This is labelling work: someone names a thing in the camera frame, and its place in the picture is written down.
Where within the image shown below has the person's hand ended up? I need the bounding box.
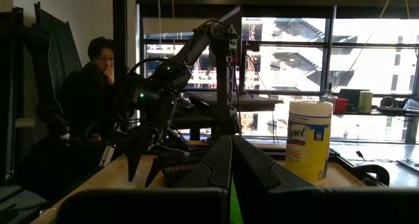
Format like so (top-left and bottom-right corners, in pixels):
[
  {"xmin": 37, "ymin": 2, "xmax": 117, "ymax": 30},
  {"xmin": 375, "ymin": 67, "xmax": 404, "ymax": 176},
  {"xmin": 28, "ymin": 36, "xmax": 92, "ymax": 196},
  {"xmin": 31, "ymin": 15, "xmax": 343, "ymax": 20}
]
[{"xmin": 103, "ymin": 66, "xmax": 115, "ymax": 86}]

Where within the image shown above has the black plastic basket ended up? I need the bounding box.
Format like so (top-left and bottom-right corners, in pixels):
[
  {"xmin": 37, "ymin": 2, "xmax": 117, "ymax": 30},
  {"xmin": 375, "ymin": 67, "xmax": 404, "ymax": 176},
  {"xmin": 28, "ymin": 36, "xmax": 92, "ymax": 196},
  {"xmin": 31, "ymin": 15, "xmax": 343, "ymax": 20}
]
[{"xmin": 162, "ymin": 150, "xmax": 213, "ymax": 188}]

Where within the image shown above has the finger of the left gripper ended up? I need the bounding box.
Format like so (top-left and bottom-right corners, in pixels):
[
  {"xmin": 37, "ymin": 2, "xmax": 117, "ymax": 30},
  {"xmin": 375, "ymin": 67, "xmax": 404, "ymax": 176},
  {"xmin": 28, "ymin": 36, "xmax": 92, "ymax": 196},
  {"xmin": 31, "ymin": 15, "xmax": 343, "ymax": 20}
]
[
  {"xmin": 145, "ymin": 155, "xmax": 166, "ymax": 188},
  {"xmin": 126, "ymin": 149, "xmax": 142, "ymax": 183}
]

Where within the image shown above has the large window with dark frame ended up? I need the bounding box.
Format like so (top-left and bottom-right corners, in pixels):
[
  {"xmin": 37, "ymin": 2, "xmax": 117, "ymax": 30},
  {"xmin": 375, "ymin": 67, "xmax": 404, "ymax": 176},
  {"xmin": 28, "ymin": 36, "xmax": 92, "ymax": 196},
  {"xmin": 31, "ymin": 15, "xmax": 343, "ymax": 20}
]
[{"xmin": 140, "ymin": 4, "xmax": 419, "ymax": 145}]

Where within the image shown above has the white bag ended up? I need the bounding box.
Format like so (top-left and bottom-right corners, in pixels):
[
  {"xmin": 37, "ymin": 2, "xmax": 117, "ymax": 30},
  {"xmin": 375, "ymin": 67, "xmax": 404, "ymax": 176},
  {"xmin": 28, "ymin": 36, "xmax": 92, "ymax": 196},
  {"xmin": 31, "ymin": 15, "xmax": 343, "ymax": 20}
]
[{"xmin": 403, "ymin": 98, "xmax": 419, "ymax": 113}]

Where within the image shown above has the pale cylinder container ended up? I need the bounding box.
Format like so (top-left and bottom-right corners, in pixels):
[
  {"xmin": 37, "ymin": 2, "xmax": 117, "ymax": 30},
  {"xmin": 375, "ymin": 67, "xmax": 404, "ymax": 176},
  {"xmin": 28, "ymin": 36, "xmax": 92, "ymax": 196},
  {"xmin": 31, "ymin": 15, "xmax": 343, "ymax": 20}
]
[{"xmin": 358, "ymin": 90, "xmax": 374, "ymax": 114}]

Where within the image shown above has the dark window shelf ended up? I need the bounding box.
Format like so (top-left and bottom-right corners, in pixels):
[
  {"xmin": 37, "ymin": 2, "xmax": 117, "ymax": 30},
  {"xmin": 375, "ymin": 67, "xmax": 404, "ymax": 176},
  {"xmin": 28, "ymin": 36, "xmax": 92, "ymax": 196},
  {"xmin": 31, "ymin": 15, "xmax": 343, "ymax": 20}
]
[{"xmin": 332, "ymin": 107, "xmax": 419, "ymax": 117}]

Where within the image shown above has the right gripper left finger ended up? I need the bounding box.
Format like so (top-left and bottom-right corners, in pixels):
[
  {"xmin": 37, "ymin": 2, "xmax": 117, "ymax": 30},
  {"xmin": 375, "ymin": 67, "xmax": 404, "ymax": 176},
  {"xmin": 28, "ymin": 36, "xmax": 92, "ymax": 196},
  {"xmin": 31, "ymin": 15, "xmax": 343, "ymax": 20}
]
[{"xmin": 57, "ymin": 135, "xmax": 233, "ymax": 224}]

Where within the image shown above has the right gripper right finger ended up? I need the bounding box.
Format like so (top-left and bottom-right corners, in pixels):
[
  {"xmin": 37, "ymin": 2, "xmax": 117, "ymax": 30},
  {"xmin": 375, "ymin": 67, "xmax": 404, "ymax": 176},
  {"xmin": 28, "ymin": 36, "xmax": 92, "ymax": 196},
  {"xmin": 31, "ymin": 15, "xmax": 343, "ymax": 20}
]
[{"xmin": 232, "ymin": 135, "xmax": 419, "ymax": 224}]

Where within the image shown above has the dark folding panel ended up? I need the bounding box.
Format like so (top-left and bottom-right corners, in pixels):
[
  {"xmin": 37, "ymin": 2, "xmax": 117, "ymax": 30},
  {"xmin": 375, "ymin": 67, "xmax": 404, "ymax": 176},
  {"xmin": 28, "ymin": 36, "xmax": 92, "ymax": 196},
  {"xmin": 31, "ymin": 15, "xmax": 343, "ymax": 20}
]
[{"xmin": 32, "ymin": 1, "xmax": 82, "ymax": 97}]

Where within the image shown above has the black box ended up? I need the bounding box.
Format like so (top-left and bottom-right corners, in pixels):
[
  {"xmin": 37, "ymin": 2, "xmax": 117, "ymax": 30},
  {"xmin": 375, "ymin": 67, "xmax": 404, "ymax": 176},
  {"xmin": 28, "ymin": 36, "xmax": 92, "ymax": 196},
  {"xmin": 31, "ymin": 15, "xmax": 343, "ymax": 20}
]
[{"xmin": 338, "ymin": 88, "xmax": 361, "ymax": 103}]

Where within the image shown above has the person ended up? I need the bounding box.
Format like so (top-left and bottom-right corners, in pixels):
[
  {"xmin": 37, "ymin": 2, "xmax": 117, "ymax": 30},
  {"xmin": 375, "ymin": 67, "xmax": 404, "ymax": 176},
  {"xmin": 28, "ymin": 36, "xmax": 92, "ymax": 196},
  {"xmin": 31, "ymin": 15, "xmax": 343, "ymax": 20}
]
[{"xmin": 18, "ymin": 36, "xmax": 132, "ymax": 198}]

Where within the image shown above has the tape roll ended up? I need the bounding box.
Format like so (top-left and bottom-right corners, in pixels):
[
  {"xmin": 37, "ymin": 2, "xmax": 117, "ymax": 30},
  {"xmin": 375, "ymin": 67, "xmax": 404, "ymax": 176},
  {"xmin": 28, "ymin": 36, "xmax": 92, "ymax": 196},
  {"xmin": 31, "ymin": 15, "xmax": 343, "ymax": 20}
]
[{"xmin": 380, "ymin": 96, "xmax": 399, "ymax": 109}]

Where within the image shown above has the yellow Lysol wipes canister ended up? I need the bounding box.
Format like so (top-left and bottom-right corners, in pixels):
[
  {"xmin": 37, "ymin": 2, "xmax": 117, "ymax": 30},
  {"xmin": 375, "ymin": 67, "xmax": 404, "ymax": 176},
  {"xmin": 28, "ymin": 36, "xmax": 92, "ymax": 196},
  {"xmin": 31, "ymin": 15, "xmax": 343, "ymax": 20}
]
[{"xmin": 284, "ymin": 101, "xmax": 334, "ymax": 185}]

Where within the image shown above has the black vertical frame post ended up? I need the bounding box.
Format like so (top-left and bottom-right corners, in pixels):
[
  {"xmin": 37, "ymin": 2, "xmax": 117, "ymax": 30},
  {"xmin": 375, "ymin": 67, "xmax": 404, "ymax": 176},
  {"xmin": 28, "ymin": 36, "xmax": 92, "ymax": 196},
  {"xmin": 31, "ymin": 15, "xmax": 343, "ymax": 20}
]
[{"xmin": 112, "ymin": 0, "xmax": 129, "ymax": 133}]

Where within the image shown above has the black side desk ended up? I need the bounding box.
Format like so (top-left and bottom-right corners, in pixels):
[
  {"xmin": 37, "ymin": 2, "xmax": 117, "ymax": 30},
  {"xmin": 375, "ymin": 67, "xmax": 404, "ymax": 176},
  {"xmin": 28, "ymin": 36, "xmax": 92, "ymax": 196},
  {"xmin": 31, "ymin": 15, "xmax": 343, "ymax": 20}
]
[{"xmin": 188, "ymin": 91, "xmax": 284, "ymax": 143}]

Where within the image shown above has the red box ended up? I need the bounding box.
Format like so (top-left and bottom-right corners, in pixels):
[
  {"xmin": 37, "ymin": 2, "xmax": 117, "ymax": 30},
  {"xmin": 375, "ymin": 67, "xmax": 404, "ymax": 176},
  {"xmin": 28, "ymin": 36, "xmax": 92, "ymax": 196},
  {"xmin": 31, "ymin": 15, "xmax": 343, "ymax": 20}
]
[{"xmin": 333, "ymin": 98, "xmax": 350, "ymax": 113}]

